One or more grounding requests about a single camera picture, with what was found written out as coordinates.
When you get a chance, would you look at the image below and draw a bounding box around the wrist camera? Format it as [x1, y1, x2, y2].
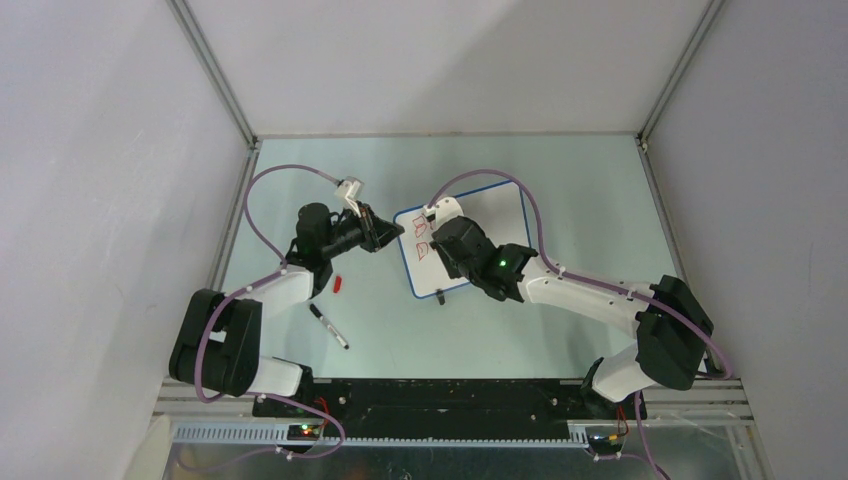
[422, 196, 464, 232]
[334, 176, 364, 204]

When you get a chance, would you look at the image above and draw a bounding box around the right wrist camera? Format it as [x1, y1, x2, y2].
[422, 196, 464, 232]

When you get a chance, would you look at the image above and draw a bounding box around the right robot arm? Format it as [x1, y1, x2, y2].
[430, 216, 713, 418]

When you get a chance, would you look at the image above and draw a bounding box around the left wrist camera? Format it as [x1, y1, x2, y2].
[334, 176, 364, 204]

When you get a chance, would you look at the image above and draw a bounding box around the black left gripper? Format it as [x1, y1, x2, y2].
[321, 201, 404, 259]

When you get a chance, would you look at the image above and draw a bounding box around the white blue-framed whiteboard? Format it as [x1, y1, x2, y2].
[393, 181, 532, 299]

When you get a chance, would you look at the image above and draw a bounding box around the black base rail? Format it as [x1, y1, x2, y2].
[152, 377, 757, 450]

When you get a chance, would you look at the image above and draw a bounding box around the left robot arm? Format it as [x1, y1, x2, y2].
[168, 202, 405, 417]

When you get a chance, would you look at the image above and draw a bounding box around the black whiteboard marker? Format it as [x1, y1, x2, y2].
[308, 303, 350, 350]

